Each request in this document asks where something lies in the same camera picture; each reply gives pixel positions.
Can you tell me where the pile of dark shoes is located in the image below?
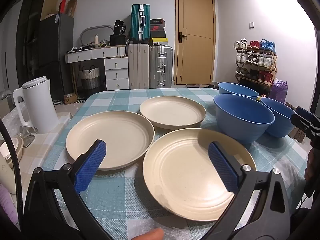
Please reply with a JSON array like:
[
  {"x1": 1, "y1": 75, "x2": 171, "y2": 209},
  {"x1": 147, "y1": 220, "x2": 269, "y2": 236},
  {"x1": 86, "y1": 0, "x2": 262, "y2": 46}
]
[{"x1": 185, "y1": 83, "x2": 218, "y2": 89}]

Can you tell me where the teal suitcase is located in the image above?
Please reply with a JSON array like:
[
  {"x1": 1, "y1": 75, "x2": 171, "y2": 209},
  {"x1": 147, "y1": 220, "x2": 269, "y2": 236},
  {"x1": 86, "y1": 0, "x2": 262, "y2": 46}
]
[{"x1": 130, "y1": 4, "x2": 151, "y2": 43}]

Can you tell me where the black printed bag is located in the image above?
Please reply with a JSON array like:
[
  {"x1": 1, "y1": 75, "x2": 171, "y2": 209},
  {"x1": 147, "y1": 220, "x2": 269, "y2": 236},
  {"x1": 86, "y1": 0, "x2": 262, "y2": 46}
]
[{"x1": 113, "y1": 20, "x2": 127, "y2": 36}]

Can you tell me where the clear plastic bag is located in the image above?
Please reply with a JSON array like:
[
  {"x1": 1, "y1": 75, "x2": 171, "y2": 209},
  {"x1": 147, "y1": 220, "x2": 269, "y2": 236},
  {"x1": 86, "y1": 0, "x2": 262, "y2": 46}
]
[{"x1": 0, "y1": 102, "x2": 28, "y2": 140}]

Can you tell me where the brown cardboard box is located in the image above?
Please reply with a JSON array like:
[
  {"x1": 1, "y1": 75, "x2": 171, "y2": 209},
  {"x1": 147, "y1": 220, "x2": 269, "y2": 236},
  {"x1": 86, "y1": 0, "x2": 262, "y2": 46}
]
[{"x1": 67, "y1": 0, "x2": 78, "y2": 18}]

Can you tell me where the cream cup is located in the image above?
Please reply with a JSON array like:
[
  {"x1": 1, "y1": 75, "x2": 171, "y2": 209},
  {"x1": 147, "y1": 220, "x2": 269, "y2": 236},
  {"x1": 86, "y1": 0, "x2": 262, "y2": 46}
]
[{"x1": 0, "y1": 152, "x2": 17, "y2": 194}]

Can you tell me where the white desk with drawers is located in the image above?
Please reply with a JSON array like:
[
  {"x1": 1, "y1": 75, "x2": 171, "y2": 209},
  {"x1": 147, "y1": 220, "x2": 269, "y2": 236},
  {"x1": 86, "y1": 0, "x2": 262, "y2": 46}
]
[{"x1": 65, "y1": 45, "x2": 129, "y2": 91}]

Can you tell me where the wooden shoe rack with shoes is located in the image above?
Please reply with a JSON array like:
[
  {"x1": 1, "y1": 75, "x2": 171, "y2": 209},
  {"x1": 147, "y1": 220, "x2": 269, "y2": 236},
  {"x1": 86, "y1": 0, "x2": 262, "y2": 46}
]
[{"x1": 233, "y1": 38, "x2": 277, "y2": 84}]

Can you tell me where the person's left hand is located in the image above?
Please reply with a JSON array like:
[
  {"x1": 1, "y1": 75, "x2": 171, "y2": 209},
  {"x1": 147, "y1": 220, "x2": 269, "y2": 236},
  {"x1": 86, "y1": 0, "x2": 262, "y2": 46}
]
[{"x1": 130, "y1": 227, "x2": 165, "y2": 240}]

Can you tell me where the cream plate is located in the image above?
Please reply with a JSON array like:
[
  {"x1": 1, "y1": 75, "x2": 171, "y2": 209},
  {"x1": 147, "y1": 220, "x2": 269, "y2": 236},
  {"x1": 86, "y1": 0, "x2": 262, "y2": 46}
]
[
  {"x1": 143, "y1": 128, "x2": 257, "y2": 222},
  {"x1": 65, "y1": 110, "x2": 155, "y2": 171},
  {"x1": 139, "y1": 95, "x2": 207, "y2": 130}
]

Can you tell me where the black cable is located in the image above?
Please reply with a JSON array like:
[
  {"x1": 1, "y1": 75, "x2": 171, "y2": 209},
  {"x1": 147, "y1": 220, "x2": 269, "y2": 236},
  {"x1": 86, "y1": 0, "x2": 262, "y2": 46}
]
[{"x1": 0, "y1": 119, "x2": 23, "y2": 230}]

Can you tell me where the small cardboard box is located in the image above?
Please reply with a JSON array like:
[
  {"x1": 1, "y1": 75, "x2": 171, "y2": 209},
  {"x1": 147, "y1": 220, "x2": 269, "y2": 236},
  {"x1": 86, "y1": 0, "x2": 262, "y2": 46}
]
[{"x1": 63, "y1": 92, "x2": 78, "y2": 105}]

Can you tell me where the purple plastic bag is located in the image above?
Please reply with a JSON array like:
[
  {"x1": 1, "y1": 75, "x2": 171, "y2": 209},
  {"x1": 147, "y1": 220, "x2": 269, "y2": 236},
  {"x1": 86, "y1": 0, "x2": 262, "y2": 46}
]
[{"x1": 271, "y1": 80, "x2": 289, "y2": 104}]

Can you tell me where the clear acrylic stand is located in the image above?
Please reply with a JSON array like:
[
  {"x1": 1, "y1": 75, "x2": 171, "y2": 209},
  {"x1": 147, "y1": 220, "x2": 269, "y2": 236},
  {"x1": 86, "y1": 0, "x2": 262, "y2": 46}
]
[{"x1": 19, "y1": 127, "x2": 36, "y2": 148}]

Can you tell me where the blue bowl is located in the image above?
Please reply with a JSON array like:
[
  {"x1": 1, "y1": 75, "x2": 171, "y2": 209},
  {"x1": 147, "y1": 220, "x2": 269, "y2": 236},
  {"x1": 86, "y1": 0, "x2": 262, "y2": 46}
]
[
  {"x1": 213, "y1": 93, "x2": 276, "y2": 145},
  {"x1": 260, "y1": 97, "x2": 298, "y2": 138},
  {"x1": 218, "y1": 82, "x2": 261, "y2": 101}
]

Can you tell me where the tan wooden door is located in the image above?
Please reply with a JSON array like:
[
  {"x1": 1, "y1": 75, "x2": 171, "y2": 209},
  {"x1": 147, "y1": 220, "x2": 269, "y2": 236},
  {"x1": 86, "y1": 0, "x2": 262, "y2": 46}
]
[{"x1": 175, "y1": 0, "x2": 216, "y2": 86}]

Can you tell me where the white electric kettle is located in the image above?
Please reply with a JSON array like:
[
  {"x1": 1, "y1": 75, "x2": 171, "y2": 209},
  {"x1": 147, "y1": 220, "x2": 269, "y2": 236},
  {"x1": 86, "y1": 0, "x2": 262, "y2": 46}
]
[{"x1": 13, "y1": 76, "x2": 59, "y2": 134}]

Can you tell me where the teal checkered tablecloth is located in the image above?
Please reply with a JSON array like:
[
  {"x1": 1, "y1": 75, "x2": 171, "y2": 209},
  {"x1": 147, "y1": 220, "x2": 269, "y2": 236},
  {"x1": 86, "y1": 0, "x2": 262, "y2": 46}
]
[{"x1": 41, "y1": 87, "x2": 310, "y2": 240}]

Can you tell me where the yellow black shoe box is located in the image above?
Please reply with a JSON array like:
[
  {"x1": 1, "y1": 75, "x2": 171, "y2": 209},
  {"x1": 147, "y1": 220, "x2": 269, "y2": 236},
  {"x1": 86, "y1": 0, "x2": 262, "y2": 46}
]
[{"x1": 151, "y1": 37, "x2": 168, "y2": 47}]

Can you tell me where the flat cardboard sheet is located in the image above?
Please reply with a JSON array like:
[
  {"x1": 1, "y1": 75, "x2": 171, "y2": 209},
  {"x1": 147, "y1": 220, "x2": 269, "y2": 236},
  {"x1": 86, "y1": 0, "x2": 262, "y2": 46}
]
[{"x1": 39, "y1": 0, "x2": 61, "y2": 22}]

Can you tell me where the brown patterned doormat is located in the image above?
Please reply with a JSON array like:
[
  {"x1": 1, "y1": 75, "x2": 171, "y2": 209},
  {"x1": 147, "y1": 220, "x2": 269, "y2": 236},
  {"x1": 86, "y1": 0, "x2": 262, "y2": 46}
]
[{"x1": 285, "y1": 102, "x2": 307, "y2": 144}]

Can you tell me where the beige checkered table cover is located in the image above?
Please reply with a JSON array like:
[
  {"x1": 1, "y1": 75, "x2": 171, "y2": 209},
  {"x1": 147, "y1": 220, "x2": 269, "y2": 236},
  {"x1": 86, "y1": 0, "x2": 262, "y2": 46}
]
[{"x1": 0, "y1": 102, "x2": 75, "y2": 230}]

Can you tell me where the oval mirror frame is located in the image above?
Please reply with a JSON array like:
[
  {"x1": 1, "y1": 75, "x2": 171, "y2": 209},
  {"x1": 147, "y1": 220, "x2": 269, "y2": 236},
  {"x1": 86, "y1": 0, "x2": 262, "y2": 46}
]
[{"x1": 80, "y1": 25, "x2": 113, "y2": 47}]

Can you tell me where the woven laundry basket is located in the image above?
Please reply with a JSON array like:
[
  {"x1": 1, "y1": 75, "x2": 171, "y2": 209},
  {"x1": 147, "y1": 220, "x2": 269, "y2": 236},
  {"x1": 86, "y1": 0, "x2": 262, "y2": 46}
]
[{"x1": 78, "y1": 65, "x2": 101, "y2": 91}]

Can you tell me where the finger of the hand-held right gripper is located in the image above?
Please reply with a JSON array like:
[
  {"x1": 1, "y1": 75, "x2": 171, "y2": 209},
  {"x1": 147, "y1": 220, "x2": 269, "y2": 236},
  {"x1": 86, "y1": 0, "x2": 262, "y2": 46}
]
[
  {"x1": 296, "y1": 106, "x2": 320, "y2": 124},
  {"x1": 291, "y1": 114, "x2": 320, "y2": 142}
]

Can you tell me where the pink printed packet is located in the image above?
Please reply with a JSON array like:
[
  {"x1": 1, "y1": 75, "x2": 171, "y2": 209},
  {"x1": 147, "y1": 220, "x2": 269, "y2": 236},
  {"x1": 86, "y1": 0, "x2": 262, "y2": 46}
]
[{"x1": 0, "y1": 182, "x2": 19, "y2": 230}]

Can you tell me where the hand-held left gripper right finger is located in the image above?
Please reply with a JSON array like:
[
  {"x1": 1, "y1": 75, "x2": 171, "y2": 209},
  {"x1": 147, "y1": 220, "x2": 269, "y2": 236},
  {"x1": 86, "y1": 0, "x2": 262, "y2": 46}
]
[{"x1": 207, "y1": 141, "x2": 290, "y2": 240}]

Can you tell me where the small cream bowl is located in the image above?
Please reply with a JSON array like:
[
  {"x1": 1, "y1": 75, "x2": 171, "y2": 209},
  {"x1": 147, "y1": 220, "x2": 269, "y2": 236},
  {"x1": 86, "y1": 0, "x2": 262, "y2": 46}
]
[{"x1": 0, "y1": 136, "x2": 24, "y2": 169}]

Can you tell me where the silver suitcase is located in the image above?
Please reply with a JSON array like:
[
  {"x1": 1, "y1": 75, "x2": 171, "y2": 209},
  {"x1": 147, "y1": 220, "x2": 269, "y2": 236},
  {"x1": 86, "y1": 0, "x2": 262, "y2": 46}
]
[{"x1": 149, "y1": 45, "x2": 174, "y2": 89}]

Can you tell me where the black fridge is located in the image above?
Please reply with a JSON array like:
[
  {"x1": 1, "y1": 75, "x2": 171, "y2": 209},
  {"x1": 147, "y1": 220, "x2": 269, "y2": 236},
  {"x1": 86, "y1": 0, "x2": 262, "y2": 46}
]
[{"x1": 16, "y1": 13, "x2": 75, "y2": 101}]

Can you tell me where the black case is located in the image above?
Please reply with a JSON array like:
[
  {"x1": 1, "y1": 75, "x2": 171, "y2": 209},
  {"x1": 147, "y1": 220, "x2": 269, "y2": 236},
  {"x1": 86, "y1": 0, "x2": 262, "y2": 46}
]
[{"x1": 110, "y1": 35, "x2": 129, "y2": 47}]

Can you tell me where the beige suitcase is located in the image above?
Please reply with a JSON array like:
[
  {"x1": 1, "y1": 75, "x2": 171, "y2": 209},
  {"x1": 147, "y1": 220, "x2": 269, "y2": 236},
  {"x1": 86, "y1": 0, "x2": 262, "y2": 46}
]
[{"x1": 128, "y1": 42, "x2": 150, "y2": 90}]

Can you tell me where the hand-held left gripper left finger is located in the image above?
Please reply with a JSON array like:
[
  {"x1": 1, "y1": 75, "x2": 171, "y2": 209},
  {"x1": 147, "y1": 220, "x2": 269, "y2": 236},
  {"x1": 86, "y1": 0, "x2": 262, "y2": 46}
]
[{"x1": 22, "y1": 139, "x2": 113, "y2": 240}]

